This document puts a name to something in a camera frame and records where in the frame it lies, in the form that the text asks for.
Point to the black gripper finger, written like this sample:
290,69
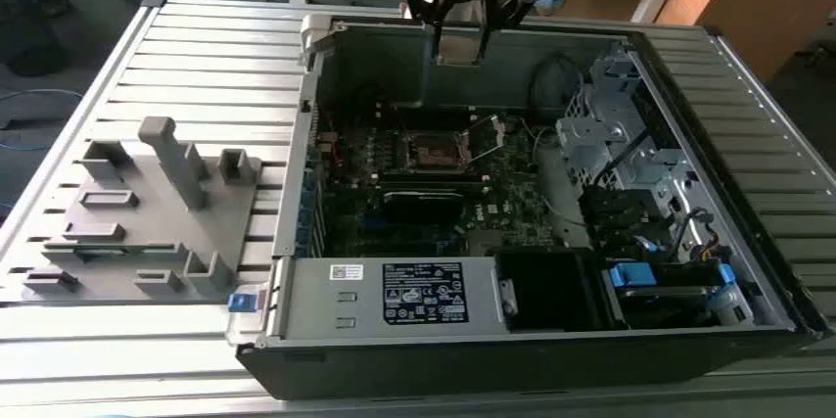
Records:
487,46
438,43

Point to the silver CPU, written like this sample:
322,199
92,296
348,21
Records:
460,48

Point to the CPU socket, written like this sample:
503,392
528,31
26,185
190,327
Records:
436,153

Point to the metal drive cage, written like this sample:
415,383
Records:
588,139

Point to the green motherboard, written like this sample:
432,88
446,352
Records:
516,183

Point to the grey chipset heatsink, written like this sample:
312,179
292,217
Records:
487,239

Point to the blue disk carrier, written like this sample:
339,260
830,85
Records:
630,275

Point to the grey power supply unit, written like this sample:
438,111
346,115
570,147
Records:
314,310

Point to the grey parts rack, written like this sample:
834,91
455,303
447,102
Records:
163,242

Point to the blue case latch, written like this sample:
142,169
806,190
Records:
242,303

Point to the black bag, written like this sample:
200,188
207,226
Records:
36,56

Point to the black open PC case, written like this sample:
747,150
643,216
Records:
458,369

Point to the green RAM stick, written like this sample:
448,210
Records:
104,252

